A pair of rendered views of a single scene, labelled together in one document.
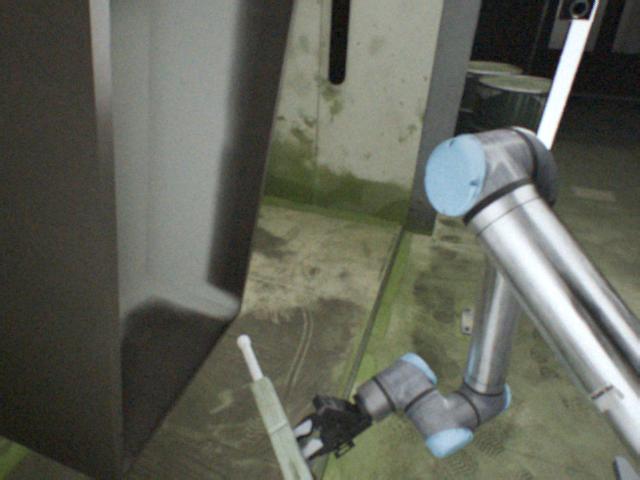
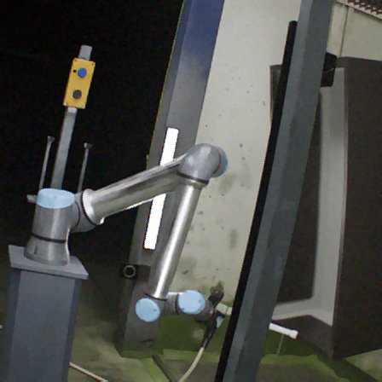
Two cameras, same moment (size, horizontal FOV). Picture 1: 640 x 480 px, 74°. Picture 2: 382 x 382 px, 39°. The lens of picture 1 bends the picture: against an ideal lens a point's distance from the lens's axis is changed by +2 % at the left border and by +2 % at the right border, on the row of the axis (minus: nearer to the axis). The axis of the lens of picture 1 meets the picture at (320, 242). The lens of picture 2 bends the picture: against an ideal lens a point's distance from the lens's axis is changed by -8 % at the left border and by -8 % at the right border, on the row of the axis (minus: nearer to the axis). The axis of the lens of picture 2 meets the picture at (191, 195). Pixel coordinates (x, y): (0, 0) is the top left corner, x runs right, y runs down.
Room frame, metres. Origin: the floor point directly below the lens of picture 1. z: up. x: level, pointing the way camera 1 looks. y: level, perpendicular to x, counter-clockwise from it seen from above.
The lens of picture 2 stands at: (2.32, -1.59, 1.11)
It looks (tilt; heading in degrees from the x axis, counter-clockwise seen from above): 3 degrees down; 142
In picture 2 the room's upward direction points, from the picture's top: 12 degrees clockwise
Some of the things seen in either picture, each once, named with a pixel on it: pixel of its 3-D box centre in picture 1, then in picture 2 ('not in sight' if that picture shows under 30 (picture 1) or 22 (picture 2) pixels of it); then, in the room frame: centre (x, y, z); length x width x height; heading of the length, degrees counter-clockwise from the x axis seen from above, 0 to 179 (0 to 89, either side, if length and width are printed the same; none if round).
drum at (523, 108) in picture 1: (505, 146); not in sight; (3.04, -1.31, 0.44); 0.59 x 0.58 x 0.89; 177
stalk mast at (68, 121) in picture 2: not in sight; (54, 193); (-0.51, -0.32, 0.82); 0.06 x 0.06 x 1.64; 73
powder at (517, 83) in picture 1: (522, 85); not in sight; (3.04, -1.31, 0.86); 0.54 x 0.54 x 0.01
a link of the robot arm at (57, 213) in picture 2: not in sight; (54, 212); (0.30, -0.67, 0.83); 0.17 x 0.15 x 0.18; 124
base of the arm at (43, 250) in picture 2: not in sight; (48, 246); (0.31, -0.68, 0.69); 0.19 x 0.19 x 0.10
